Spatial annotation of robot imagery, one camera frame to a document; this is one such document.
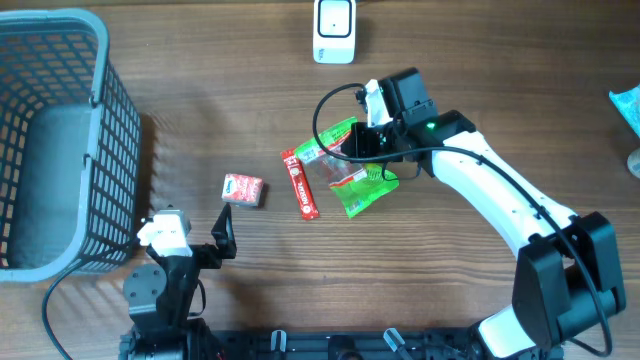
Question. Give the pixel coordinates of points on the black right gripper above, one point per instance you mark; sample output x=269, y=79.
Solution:
x=359, y=150

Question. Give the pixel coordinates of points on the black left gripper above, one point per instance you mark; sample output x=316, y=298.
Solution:
x=224, y=243

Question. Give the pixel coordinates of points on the green candy bag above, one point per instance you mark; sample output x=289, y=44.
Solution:
x=357, y=186

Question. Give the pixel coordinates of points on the red Kleenex tissue pack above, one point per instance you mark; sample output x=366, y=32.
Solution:
x=242, y=190

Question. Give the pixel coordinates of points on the red coffee stick sachet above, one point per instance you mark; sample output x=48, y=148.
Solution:
x=295, y=170

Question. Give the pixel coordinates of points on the teal tissue pack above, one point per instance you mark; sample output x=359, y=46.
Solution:
x=627, y=103

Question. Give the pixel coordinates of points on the green lid jar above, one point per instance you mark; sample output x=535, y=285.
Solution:
x=633, y=163

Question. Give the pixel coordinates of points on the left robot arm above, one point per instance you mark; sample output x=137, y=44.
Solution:
x=160, y=293

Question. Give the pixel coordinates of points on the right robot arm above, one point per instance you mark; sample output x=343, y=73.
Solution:
x=568, y=274

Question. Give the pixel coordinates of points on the white barcode scanner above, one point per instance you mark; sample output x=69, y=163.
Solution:
x=334, y=31

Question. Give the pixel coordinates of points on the grey plastic basket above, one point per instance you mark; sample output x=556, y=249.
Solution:
x=70, y=147

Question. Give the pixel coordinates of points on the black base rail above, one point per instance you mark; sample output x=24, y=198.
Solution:
x=430, y=344

